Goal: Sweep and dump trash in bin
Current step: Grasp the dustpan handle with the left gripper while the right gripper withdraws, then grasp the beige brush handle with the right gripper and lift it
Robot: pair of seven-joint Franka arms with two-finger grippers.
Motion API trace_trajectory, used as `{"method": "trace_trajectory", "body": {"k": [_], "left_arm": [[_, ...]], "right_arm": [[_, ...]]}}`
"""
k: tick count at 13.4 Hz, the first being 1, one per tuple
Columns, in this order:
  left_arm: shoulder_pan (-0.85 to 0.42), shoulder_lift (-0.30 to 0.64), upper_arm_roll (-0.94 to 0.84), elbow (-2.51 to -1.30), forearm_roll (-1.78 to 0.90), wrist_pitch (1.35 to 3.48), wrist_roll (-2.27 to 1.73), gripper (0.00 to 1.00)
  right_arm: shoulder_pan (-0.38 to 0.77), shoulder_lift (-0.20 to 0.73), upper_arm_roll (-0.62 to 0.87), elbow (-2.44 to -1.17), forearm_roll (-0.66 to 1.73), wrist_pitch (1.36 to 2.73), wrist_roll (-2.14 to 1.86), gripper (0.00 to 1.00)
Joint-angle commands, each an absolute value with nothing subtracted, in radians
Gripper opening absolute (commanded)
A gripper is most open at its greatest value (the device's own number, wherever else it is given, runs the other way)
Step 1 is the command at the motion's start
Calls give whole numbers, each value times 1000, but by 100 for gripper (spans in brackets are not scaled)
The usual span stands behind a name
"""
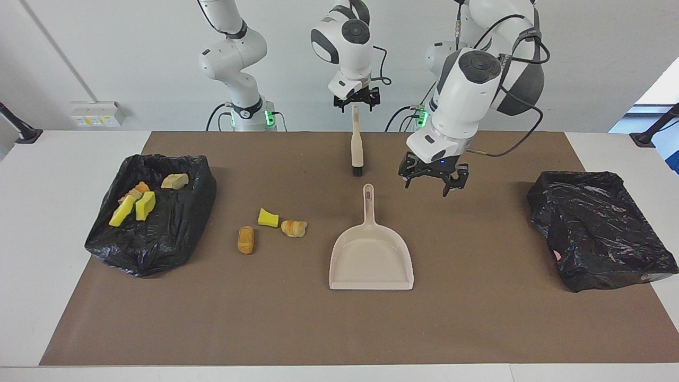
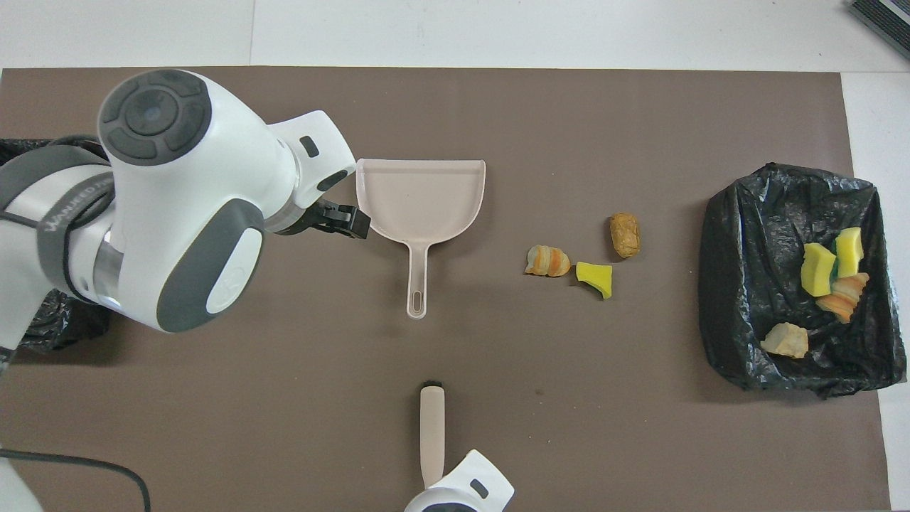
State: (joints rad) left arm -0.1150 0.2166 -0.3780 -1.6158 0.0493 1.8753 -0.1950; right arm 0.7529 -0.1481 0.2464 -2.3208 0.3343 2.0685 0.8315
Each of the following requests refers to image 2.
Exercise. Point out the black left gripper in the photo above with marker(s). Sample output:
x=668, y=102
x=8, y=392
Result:
x=313, y=220

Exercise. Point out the beige plastic dustpan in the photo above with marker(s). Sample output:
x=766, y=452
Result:
x=419, y=199

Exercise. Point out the striped toy croissant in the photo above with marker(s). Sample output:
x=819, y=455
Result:
x=844, y=299
x=785, y=340
x=547, y=262

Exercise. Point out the beige brush black bristles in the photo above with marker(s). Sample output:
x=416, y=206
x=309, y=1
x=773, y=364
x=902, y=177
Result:
x=432, y=427

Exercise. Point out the brown toy bread roll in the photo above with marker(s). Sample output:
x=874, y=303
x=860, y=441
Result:
x=625, y=235

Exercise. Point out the notched yellow sponge piece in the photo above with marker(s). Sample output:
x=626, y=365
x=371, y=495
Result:
x=849, y=250

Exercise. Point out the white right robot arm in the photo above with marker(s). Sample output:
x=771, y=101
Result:
x=466, y=483

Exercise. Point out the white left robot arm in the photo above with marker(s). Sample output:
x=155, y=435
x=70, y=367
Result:
x=199, y=171

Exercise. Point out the black bag bin pink patch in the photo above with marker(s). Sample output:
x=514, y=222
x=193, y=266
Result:
x=78, y=327

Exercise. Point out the black trash bag bin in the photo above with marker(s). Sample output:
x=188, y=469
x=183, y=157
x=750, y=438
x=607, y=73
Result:
x=753, y=270

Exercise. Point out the brown table mat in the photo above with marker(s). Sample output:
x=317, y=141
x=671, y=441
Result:
x=569, y=128

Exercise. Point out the dark ribbed panel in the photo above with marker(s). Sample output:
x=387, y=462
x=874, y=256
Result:
x=885, y=18

